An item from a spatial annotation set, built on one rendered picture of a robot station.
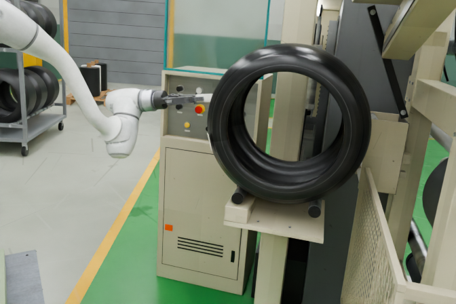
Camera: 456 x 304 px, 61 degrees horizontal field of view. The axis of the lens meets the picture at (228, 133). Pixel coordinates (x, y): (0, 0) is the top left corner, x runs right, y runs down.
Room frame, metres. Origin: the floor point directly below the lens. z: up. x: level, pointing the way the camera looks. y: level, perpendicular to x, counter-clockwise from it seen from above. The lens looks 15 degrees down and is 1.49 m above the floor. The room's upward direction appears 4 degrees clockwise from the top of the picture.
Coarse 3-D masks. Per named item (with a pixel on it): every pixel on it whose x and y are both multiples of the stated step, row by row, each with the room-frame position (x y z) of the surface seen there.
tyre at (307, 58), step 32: (256, 64) 1.30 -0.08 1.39; (288, 64) 1.27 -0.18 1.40; (320, 64) 1.25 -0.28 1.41; (224, 96) 1.32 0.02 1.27; (352, 96) 1.23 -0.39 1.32; (224, 128) 1.31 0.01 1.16; (352, 128) 1.22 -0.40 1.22; (224, 160) 1.32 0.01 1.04; (256, 160) 1.56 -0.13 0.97; (320, 160) 1.50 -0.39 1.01; (352, 160) 1.22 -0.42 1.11; (256, 192) 1.29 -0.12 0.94; (288, 192) 1.26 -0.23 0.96; (320, 192) 1.24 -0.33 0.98
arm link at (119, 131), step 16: (32, 48) 1.18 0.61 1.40; (48, 48) 1.22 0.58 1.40; (64, 64) 1.27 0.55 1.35; (64, 80) 1.29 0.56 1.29; (80, 80) 1.30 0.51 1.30; (80, 96) 1.30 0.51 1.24; (96, 112) 1.33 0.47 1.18; (96, 128) 1.35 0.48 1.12; (112, 128) 1.37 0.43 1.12; (128, 128) 1.41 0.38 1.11; (112, 144) 1.38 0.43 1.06; (128, 144) 1.39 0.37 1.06
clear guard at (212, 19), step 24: (168, 0) 2.10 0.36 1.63; (192, 0) 2.07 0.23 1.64; (216, 0) 2.04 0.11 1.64; (240, 0) 2.02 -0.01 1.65; (264, 0) 1.99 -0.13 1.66; (168, 24) 2.10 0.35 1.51; (192, 24) 2.07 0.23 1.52; (216, 24) 2.04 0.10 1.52; (240, 24) 2.01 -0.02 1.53; (264, 24) 1.99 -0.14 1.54; (168, 48) 2.10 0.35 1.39; (192, 48) 2.07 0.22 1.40; (216, 48) 2.04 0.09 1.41; (240, 48) 2.01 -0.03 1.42; (192, 72) 2.06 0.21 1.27; (216, 72) 2.04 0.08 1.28
